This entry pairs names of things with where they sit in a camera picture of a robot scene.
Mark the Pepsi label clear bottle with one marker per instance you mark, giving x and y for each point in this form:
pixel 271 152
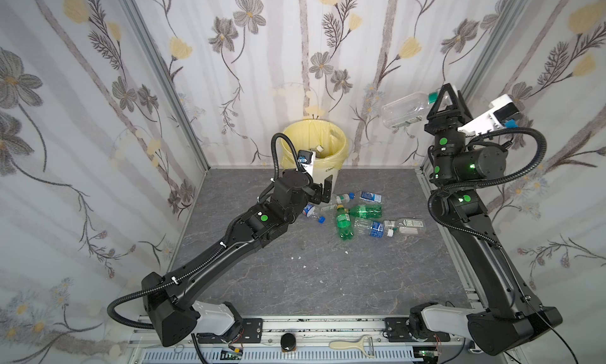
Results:
pixel 313 211

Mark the black round knob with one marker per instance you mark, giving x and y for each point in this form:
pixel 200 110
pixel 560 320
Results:
pixel 288 342

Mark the green soda bottle upright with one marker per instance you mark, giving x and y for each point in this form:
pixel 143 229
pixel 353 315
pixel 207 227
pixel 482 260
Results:
pixel 343 223

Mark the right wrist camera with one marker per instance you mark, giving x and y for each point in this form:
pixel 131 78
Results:
pixel 502 114

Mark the beige vegetable peeler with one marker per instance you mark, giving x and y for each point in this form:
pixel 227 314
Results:
pixel 365 345

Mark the clear bottle green cap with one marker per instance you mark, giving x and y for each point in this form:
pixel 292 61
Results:
pixel 409 109

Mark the white green label bottle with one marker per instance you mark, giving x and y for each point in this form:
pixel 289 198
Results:
pixel 405 226

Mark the yellow bin liner bag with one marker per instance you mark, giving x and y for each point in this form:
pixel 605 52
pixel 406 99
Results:
pixel 311 133

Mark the green soda bottle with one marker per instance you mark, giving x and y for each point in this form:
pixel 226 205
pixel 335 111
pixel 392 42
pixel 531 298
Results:
pixel 343 223
pixel 365 211

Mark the clear bottle white cap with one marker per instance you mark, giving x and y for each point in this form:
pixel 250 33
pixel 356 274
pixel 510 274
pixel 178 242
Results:
pixel 336 200

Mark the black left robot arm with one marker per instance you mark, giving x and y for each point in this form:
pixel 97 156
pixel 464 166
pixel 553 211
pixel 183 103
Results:
pixel 169 304

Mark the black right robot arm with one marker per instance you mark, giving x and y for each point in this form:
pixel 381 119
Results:
pixel 465 158

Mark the white plastic waste bin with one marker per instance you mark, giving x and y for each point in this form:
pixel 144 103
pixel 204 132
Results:
pixel 320 173

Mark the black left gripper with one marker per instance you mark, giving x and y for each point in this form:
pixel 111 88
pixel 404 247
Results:
pixel 321 191

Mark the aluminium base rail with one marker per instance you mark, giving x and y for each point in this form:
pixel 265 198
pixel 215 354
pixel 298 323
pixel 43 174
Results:
pixel 260 343

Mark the small blue label bottle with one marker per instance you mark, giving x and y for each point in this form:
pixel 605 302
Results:
pixel 370 197

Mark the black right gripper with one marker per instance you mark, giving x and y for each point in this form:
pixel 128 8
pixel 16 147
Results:
pixel 447 123

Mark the clear bottle blue label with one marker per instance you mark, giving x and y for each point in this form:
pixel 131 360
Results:
pixel 375 229

